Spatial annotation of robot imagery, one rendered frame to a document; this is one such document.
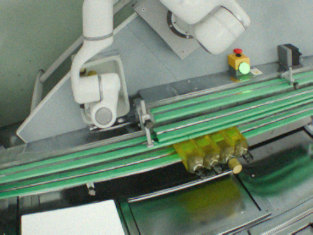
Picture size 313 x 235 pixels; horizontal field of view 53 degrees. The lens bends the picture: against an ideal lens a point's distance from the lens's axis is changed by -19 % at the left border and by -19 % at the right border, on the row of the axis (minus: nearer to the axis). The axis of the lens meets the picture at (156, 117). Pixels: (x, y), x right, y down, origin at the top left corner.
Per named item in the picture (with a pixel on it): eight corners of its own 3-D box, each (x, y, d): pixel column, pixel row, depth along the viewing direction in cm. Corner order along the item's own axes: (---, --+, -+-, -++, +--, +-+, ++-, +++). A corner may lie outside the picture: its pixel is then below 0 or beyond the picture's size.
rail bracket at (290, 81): (277, 77, 137) (294, 90, 126) (277, 61, 133) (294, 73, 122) (284, 76, 138) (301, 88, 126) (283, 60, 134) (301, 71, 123)
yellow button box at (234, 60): (228, 70, 144) (236, 76, 138) (226, 52, 140) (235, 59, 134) (242, 67, 145) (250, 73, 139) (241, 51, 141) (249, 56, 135)
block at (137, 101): (135, 122, 136) (139, 132, 130) (131, 99, 132) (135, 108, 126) (145, 120, 137) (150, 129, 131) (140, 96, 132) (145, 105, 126)
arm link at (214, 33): (179, 27, 103) (195, 39, 89) (208, 1, 101) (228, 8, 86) (201, 48, 107) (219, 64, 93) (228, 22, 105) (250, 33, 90)
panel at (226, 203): (21, 218, 123) (22, 279, 94) (18, 213, 122) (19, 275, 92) (235, 167, 138) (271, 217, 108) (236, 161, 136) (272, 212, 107)
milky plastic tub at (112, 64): (82, 115, 136) (84, 126, 128) (71, 61, 125) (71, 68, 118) (126, 103, 139) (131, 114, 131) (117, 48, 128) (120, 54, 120)
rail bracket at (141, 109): (140, 136, 131) (150, 155, 120) (132, 92, 123) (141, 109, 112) (149, 134, 132) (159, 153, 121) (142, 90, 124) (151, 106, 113)
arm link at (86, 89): (111, 26, 98) (113, 89, 110) (68, 33, 96) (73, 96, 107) (115, 35, 92) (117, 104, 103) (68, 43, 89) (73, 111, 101)
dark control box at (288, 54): (278, 60, 148) (287, 67, 141) (277, 44, 144) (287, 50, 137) (290, 58, 150) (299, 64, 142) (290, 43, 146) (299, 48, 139)
